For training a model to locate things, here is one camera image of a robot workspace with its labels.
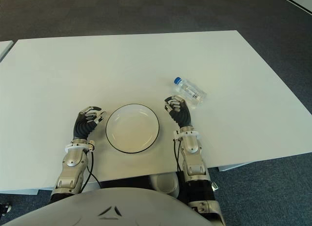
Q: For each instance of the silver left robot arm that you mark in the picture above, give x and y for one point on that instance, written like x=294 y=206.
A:
x=73 y=162

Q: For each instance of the white round robot waist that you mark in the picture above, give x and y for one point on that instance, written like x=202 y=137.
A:
x=165 y=183

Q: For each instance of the white plate black rim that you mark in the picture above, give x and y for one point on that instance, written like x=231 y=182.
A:
x=132 y=128

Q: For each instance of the black wheeled stand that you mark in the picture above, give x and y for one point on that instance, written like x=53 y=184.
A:
x=6 y=208

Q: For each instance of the clear blue-capped water bottle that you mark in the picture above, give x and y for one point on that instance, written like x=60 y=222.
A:
x=192 y=92

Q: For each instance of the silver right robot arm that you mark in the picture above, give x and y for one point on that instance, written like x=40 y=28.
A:
x=195 y=162

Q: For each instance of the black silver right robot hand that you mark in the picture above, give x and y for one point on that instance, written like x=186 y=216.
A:
x=181 y=114

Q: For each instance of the small metal bracket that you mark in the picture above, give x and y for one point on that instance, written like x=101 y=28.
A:
x=214 y=186

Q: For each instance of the grey robot torso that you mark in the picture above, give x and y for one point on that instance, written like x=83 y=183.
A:
x=97 y=211

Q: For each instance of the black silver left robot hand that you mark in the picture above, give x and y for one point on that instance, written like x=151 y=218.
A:
x=84 y=125

